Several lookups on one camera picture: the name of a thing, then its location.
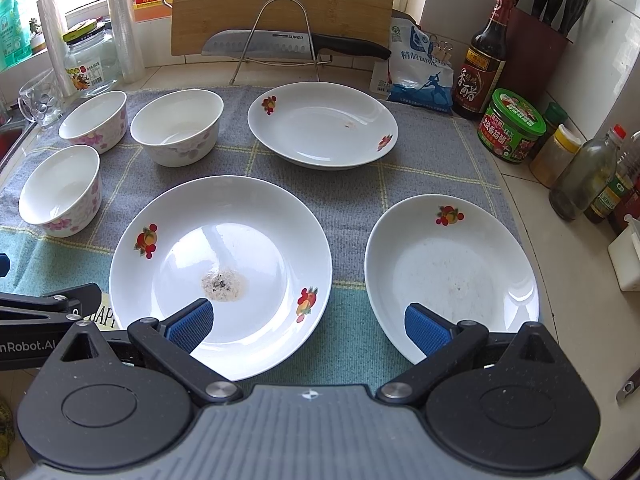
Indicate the green lid mushroom sauce jar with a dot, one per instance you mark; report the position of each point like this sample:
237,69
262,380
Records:
511,126

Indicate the dark red knife block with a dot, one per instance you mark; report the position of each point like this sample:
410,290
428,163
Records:
535,43

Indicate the white fruit plate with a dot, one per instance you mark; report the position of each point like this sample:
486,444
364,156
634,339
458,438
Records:
452,257
322,125

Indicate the plastic wrap roll left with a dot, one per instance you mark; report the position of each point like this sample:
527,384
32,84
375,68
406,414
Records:
53,30

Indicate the white blue salt bag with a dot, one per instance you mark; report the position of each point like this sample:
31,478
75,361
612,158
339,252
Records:
410,75

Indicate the plastic wrap roll right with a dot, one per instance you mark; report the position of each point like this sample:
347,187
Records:
127,46

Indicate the yellow lid spice jar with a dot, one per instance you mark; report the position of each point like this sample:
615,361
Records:
555,155

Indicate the plastic wrap roll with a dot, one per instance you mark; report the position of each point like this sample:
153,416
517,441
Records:
127,46
53,30

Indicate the binder clips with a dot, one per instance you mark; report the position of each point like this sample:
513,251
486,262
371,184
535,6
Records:
440,49

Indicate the clear glass bottle red cap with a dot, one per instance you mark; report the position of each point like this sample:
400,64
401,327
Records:
587,174

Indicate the green lid spice jar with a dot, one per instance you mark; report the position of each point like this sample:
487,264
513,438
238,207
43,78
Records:
553,116

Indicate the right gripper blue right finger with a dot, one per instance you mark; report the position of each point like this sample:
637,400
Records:
448,349

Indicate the green dish soap bottle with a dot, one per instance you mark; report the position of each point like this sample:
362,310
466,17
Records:
15,41

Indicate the white bowl grey flowers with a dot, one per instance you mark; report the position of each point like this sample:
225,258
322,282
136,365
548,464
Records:
179,128

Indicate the wire board rack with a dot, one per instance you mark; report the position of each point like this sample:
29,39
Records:
287,42

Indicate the large white plate with residue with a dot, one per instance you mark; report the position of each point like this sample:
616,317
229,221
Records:
254,250

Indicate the white seasoning box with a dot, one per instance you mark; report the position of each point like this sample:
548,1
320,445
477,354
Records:
624,252

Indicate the clear glass cup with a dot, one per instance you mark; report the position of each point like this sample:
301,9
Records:
40,100

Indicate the dark vinegar bottle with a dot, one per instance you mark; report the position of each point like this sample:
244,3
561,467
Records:
483,63

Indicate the yellow label oil bottle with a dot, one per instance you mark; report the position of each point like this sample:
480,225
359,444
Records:
626,175

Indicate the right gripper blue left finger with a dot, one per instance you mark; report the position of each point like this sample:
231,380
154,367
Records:
166,347

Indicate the large glass jar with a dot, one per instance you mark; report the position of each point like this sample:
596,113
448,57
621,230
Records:
91,62

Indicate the santoku kitchen knife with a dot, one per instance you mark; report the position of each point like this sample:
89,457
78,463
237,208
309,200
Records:
229,44

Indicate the grey and teal dish mat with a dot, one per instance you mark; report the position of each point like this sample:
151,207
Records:
434,154

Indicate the white bowl pink flowers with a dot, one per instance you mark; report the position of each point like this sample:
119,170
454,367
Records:
64,193
100,122

